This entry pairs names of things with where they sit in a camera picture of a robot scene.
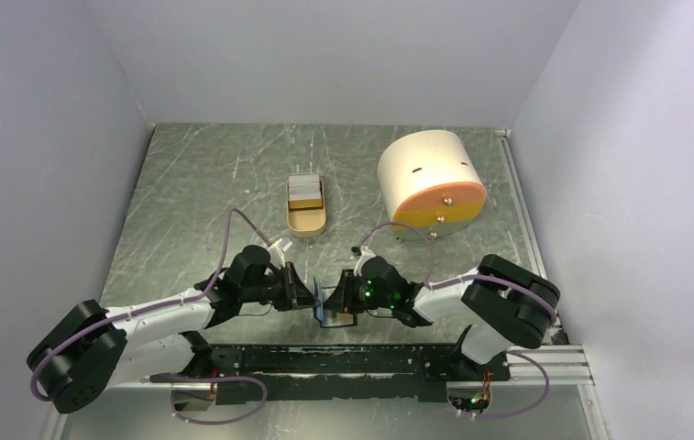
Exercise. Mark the cream cylindrical drawer box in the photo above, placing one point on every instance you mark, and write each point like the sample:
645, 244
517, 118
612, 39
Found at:
428, 181

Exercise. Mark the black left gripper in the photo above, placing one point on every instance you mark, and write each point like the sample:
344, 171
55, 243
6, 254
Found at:
300, 296

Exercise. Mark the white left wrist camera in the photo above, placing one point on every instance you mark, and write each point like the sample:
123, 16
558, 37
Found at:
281, 245

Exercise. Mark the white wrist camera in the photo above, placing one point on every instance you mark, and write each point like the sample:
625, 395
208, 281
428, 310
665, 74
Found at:
281, 245
362, 252

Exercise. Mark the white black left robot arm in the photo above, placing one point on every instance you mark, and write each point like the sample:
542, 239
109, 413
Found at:
94, 348

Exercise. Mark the stack of credit cards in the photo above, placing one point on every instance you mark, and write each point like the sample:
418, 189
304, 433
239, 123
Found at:
305, 192

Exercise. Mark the beige oval card tray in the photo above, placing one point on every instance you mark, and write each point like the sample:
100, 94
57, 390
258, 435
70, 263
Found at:
307, 223

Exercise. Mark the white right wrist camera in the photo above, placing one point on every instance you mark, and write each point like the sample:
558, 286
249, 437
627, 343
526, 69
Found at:
362, 252

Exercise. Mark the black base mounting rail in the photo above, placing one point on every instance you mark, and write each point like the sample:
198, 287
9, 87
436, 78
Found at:
350, 372

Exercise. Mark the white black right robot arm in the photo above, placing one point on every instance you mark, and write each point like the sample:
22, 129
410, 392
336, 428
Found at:
506, 304

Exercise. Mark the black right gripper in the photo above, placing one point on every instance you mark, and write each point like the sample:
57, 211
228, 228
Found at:
343, 299

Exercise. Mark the aluminium extrusion rail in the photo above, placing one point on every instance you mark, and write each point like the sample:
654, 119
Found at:
565, 364

